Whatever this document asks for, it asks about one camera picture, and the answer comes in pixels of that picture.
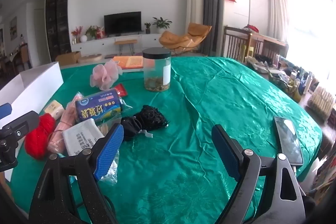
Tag dark wooden chair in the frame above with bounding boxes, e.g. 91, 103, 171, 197
224, 26, 252, 62
252, 35, 288, 62

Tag large green potted plant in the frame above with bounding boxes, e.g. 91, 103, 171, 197
152, 17, 173, 34

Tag black mesh net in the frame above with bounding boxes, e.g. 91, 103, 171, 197
133, 105, 171, 131

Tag red packet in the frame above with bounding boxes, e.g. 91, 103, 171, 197
113, 84, 128, 98

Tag white cardboard box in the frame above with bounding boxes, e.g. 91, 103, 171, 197
0, 61, 64, 182

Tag beige oval floor cushion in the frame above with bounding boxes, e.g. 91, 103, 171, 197
78, 54, 102, 64

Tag brown cardboard box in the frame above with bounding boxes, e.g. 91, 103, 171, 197
55, 51, 82, 65

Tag smartphone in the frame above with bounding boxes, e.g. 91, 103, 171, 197
274, 116, 304, 165

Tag pink plastic bag bundle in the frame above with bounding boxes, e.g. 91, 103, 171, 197
48, 92, 84, 153

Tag green plant red wrapping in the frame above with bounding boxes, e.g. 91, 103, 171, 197
85, 25, 105, 39

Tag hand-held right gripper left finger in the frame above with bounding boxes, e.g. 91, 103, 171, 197
29, 124, 124, 224

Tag white wet wipes pack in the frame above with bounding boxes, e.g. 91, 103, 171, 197
62, 118, 105, 157

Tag green tablecloth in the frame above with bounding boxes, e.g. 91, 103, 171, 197
10, 56, 323, 224

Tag red flowers in vase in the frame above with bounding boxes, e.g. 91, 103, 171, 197
71, 26, 83, 43

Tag framed wall painting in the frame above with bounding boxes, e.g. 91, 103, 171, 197
9, 17, 17, 41

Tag white curtain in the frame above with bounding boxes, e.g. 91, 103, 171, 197
268, 0, 296, 43

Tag white tower air conditioner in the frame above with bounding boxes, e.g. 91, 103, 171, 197
186, 0, 204, 30

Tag yellow boxed pack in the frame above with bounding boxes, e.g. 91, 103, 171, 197
43, 100, 65, 119

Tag wooden dining chair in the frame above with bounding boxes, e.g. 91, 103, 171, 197
13, 43, 32, 75

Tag blue garbage bag roll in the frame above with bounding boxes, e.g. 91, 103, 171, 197
75, 89, 133, 130

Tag orange book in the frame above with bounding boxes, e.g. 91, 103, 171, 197
112, 55, 144, 73

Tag orange lounge chair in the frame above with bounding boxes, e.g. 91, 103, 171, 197
159, 22, 212, 54

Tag red yarn ball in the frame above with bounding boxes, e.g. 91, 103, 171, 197
24, 113, 57, 160

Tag grey curtain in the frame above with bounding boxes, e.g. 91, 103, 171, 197
197, 0, 224, 56

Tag clear jar black lid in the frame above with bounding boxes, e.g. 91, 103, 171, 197
142, 48, 172, 92

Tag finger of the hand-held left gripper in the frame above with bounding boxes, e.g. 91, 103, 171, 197
0, 111, 40, 138
0, 103, 13, 121

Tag dark glass display cabinet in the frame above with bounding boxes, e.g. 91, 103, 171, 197
45, 0, 72, 62

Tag pile of side table clutter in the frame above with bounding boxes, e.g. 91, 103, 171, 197
245, 53, 336, 122

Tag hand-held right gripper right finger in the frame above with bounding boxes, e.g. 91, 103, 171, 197
211, 124, 306, 224

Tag pink mesh bath pouf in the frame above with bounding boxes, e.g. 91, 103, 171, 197
90, 59, 123, 90

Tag wooden stool metal legs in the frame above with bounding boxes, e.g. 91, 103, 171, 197
114, 39, 138, 56

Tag white television cabinet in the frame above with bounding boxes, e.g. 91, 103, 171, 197
71, 33, 164, 54

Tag tan plastic bag bundle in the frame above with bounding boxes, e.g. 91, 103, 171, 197
98, 122, 117, 137

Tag black television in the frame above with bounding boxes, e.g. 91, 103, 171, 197
104, 11, 142, 35

